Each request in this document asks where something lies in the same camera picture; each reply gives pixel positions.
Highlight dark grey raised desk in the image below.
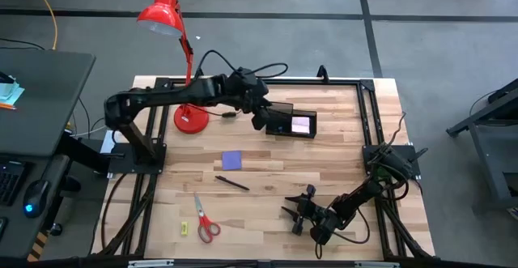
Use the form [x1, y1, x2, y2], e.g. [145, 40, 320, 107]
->
[0, 48, 97, 158]

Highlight black side table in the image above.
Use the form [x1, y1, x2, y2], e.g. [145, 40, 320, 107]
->
[446, 77, 518, 215]

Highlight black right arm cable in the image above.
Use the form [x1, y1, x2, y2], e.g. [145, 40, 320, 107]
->
[315, 206, 372, 260]

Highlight red desk lamp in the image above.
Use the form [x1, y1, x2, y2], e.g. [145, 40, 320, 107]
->
[136, 0, 210, 135]

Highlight black mesh desk organizer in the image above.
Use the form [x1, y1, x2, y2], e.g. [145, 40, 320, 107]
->
[265, 101, 318, 139]

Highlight red handled scissors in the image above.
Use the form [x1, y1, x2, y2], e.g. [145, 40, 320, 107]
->
[193, 193, 222, 245]

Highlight black keyboard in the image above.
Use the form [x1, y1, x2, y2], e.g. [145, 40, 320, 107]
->
[0, 160, 27, 207]

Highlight teal paper stack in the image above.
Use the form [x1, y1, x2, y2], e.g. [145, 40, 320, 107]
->
[0, 71, 26, 107]

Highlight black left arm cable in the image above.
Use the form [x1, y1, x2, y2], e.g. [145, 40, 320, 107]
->
[196, 49, 289, 83]

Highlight white paper sheet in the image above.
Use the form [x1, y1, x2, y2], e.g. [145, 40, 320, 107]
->
[99, 130, 118, 155]

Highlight black pen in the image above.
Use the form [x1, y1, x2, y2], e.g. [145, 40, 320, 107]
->
[214, 174, 251, 192]

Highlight black aluminium table frame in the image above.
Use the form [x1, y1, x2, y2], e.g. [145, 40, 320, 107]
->
[91, 64, 436, 261]

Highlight purple sticky note pad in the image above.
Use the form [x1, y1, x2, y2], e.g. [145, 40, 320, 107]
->
[221, 150, 243, 171]

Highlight pink sticky note pad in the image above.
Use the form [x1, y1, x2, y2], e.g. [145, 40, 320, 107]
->
[291, 116, 312, 134]

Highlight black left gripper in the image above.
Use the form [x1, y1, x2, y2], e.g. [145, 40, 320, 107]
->
[226, 67, 271, 131]

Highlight black right base cable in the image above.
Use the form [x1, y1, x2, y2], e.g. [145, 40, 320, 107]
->
[380, 112, 407, 147]

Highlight black computer mouse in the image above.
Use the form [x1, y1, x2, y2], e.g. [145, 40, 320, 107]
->
[22, 178, 51, 219]

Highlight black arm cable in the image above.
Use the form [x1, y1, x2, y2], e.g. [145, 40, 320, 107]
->
[315, 206, 372, 260]
[196, 49, 289, 83]

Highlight yellow cable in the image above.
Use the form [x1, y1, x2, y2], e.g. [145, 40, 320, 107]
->
[27, 0, 59, 51]

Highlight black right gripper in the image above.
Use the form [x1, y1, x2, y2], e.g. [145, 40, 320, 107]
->
[281, 185, 339, 245]

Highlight black lamp power cable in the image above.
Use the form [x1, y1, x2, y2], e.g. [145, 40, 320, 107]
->
[193, 104, 244, 119]

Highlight dark grey low desk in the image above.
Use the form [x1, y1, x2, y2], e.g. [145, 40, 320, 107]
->
[0, 154, 73, 260]

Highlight silver metal bracket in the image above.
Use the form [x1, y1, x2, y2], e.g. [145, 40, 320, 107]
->
[355, 261, 401, 268]
[128, 259, 175, 268]

